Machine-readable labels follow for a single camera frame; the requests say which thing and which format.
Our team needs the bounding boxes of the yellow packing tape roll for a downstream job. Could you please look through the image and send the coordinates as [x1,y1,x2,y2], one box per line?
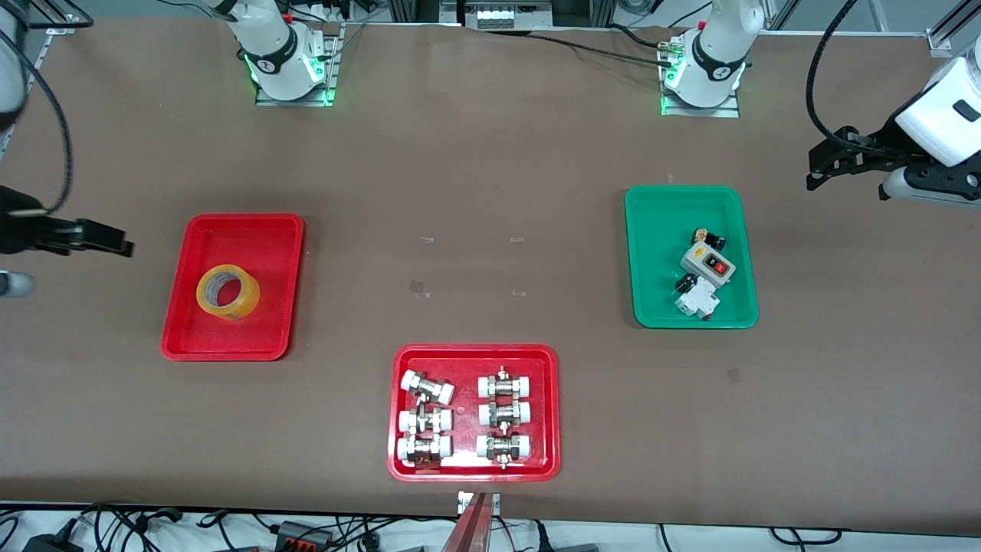
[196,264,261,322]

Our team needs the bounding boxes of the red plastic tray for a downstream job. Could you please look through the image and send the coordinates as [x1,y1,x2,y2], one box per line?
[160,213,306,362]
[387,343,561,483]

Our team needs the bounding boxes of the green plastic tray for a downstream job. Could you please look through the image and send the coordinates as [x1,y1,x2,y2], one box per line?
[624,185,760,330]

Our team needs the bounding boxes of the white circuit breaker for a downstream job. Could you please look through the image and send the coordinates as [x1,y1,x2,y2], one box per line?
[674,276,721,319]

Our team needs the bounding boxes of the black power adapter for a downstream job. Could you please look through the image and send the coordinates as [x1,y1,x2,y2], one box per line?
[23,533,85,552]

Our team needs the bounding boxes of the white metal pipe fitting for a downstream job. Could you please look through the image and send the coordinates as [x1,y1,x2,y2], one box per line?
[477,366,534,400]
[401,370,456,406]
[396,434,453,468]
[478,399,533,429]
[398,406,454,435]
[476,432,533,469]

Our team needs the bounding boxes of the black orange connector box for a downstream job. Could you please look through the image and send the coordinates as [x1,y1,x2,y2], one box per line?
[276,520,334,549]

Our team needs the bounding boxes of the white power strip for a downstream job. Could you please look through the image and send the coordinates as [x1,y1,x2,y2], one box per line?
[464,0,533,30]

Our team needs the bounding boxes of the red metal bar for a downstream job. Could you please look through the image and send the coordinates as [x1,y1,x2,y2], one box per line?
[441,491,499,552]

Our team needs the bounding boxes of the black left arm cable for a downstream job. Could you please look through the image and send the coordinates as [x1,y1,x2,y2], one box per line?
[805,0,859,143]

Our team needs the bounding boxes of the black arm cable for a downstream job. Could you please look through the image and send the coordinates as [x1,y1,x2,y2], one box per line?
[0,27,75,215]
[805,0,859,143]

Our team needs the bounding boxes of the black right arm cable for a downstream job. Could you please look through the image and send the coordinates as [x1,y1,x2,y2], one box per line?
[0,27,75,215]

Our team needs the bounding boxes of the aluminium table edge rail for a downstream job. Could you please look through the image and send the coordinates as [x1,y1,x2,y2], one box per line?
[924,0,981,58]
[0,14,97,158]

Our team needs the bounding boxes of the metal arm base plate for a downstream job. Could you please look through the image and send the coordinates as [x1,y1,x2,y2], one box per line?
[255,21,346,107]
[659,38,742,119]

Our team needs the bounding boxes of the grey switch box red button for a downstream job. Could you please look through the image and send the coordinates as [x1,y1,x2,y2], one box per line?
[680,241,737,289]

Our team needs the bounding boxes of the black table cable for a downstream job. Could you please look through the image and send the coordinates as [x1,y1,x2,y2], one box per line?
[609,23,694,51]
[527,32,668,66]

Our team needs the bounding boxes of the tangled black floor cables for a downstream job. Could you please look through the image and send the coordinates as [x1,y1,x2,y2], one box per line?
[77,502,185,552]

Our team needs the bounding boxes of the black floor cable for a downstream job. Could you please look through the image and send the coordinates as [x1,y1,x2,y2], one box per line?
[770,527,844,547]

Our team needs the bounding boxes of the aluminium frame profile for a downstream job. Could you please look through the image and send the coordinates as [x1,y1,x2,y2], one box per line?
[387,0,461,24]

